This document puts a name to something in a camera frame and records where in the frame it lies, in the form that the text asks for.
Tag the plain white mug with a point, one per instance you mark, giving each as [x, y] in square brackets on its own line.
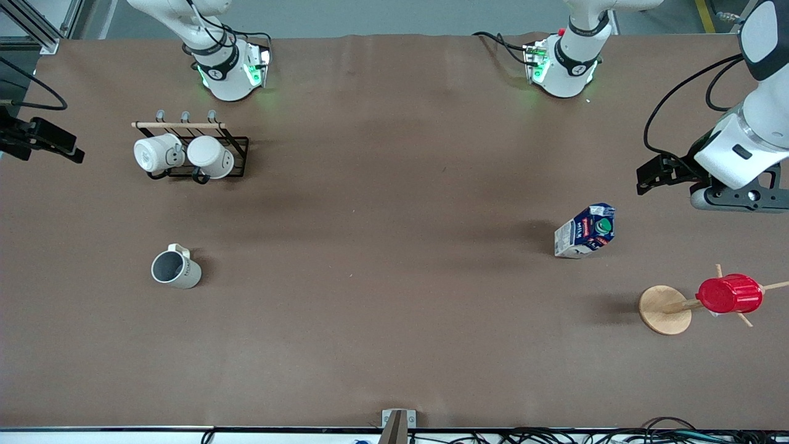
[209, 155]

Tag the red plastic cup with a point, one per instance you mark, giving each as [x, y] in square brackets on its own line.
[730, 294]

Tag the grey ceramic mug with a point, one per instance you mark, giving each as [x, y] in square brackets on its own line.
[179, 270]

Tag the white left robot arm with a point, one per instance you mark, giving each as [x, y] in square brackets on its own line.
[570, 71]

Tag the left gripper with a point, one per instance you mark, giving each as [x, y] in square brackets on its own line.
[683, 168]

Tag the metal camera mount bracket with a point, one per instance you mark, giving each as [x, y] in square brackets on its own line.
[398, 425]

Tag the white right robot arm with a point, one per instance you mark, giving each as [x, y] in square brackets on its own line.
[225, 77]

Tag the blue white milk carton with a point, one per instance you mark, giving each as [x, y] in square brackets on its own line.
[585, 233]

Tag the wooden mug tree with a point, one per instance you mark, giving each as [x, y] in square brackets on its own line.
[664, 310]

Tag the white mug with face print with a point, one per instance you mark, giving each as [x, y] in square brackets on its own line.
[154, 153]

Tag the aluminium frame profile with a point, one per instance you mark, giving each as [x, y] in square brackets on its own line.
[37, 28]

